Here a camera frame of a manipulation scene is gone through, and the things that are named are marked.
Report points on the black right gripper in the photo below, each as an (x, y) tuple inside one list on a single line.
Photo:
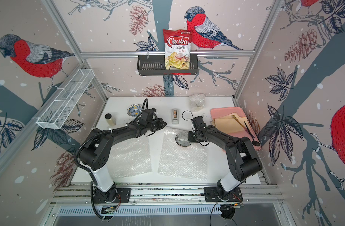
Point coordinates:
[(190, 138)]

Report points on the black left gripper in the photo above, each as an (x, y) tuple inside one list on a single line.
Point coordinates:
[(160, 121)]

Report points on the pink floral leaf bowl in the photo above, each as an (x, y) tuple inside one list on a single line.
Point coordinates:
[(182, 139)]

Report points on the bubble wrap sheet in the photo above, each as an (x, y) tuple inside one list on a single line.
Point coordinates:
[(182, 162), (196, 102), (130, 158)]

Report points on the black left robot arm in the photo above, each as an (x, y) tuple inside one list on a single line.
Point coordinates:
[(94, 153)]

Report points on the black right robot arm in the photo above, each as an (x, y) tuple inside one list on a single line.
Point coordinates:
[(242, 158)]

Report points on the blue yellow patterned bowl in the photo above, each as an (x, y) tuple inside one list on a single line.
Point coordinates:
[(134, 110)]

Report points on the pink plastic tray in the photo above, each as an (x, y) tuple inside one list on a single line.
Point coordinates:
[(220, 112)]

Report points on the gold spoon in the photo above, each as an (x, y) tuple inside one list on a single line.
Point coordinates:
[(237, 120)]

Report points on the glass jar black lid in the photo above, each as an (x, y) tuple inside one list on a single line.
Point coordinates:
[(110, 119)]

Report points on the red cassava chips bag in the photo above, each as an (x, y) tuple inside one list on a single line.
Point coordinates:
[(177, 49)]

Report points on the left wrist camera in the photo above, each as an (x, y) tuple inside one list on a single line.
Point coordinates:
[(148, 115)]

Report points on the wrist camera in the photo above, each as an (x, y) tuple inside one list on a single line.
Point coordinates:
[(148, 115), (198, 123)]

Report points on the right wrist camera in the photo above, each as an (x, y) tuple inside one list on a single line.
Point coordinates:
[(198, 123)]

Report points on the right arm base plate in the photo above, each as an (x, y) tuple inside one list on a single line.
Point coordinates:
[(217, 194)]

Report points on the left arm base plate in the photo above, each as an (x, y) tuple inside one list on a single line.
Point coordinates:
[(117, 195)]

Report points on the white mesh wall shelf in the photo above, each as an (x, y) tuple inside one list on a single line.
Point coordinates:
[(67, 97)]

